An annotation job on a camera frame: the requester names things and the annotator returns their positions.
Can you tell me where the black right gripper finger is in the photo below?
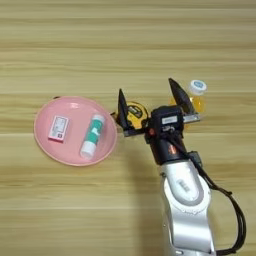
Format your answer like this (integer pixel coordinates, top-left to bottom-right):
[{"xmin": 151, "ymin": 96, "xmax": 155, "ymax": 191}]
[
  {"xmin": 116, "ymin": 88, "xmax": 131, "ymax": 132},
  {"xmin": 167, "ymin": 77, "xmax": 197, "ymax": 117}
]

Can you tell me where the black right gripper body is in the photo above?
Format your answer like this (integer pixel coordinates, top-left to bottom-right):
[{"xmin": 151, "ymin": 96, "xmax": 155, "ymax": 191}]
[{"xmin": 122, "ymin": 113, "xmax": 202, "ymax": 167}]

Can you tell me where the yellow black tape measure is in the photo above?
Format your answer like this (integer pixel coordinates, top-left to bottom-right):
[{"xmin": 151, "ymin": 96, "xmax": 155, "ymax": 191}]
[{"xmin": 113, "ymin": 100, "xmax": 150, "ymax": 131}]

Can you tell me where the orange juice bottle white cap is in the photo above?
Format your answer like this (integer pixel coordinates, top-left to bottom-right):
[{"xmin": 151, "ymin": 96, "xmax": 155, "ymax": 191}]
[{"xmin": 169, "ymin": 79, "xmax": 208, "ymax": 117}]

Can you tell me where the white green glue stick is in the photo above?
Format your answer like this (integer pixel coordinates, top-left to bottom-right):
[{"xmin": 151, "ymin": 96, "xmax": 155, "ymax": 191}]
[{"xmin": 79, "ymin": 113, "xmax": 107, "ymax": 160}]

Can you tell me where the pink round plate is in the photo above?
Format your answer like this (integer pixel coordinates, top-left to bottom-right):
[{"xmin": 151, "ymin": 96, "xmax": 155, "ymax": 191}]
[{"xmin": 33, "ymin": 95, "xmax": 119, "ymax": 167}]

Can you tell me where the small pink white box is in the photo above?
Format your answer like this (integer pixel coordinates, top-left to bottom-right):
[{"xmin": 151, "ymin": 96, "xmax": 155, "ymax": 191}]
[{"xmin": 47, "ymin": 115, "xmax": 70, "ymax": 144}]

